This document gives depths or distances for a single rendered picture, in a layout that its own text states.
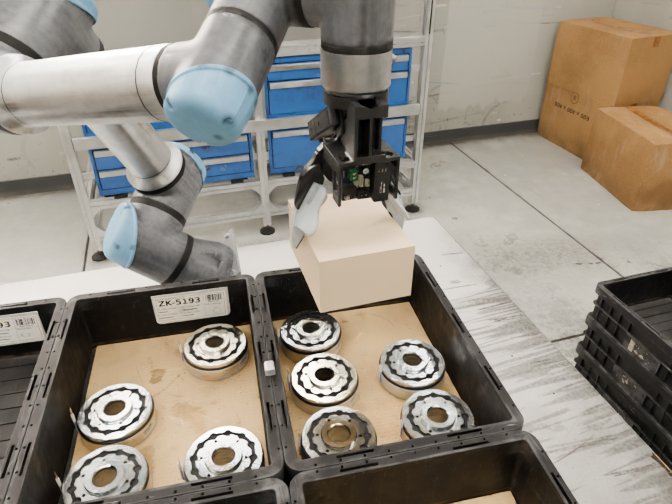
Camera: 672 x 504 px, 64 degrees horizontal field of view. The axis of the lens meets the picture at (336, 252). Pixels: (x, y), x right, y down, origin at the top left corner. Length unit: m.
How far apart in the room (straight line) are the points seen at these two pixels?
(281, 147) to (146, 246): 1.68
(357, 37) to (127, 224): 0.65
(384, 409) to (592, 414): 0.42
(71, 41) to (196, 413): 0.55
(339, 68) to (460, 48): 3.33
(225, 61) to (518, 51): 3.68
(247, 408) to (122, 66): 0.51
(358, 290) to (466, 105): 3.43
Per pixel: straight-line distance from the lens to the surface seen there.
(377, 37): 0.57
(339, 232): 0.68
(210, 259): 1.13
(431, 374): 0.86
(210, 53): 0.52
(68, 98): 0.66
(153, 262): 1.10
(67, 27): 0.87
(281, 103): 2.62
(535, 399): 1.09
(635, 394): 1.64
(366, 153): 0.59
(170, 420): 0.86
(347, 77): 0.57
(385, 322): 0.99
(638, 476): 1.05
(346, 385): 0.83
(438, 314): 0.90
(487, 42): 3.98
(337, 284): 0.65
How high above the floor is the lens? 1.47
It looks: 33 degrees down
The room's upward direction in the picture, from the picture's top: straight up
